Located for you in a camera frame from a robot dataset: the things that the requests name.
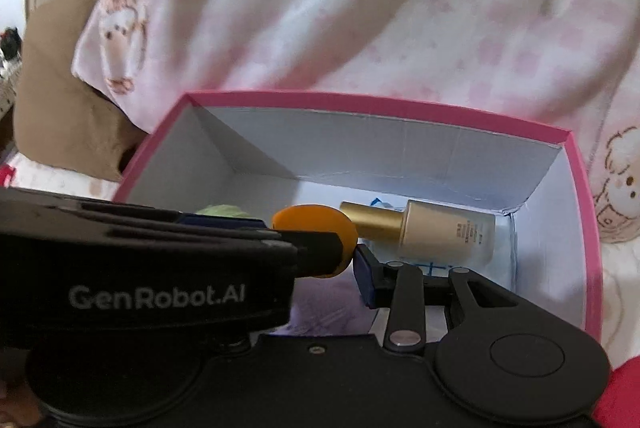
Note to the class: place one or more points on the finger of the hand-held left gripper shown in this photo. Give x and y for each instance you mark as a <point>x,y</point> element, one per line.
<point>220,220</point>
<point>317,255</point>

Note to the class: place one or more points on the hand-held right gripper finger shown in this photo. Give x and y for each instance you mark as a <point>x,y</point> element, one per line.
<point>367,275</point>

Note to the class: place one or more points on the green yarn ball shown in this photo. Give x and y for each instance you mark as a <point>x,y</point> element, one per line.
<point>222,210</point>

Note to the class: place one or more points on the orange makeup sponge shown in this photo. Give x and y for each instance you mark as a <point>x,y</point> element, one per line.
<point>310,218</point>

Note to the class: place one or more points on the purple plush toy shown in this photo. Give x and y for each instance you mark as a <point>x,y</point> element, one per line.
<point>330,308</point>

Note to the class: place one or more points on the gold-capped foundation bottle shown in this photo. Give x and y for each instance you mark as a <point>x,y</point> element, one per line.
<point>450,233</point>

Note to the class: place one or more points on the pink cardboard box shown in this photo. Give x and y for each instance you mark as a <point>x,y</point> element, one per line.
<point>375,148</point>

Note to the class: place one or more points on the blue wet wipes pack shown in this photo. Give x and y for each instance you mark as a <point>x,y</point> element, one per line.
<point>502,258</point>

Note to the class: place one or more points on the brown pillow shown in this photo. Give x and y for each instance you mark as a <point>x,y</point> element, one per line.
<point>55,108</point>

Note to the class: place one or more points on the white patterned basket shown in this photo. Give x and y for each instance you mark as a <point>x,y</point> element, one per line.
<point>10,83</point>

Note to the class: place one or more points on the pink cartoon print pillow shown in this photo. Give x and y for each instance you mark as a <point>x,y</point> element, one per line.
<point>350,8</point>

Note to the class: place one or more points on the dark cat figurine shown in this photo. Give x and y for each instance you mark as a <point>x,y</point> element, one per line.
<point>10,43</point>

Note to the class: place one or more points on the red bear printed blanket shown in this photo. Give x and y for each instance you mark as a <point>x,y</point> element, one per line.
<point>625,388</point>

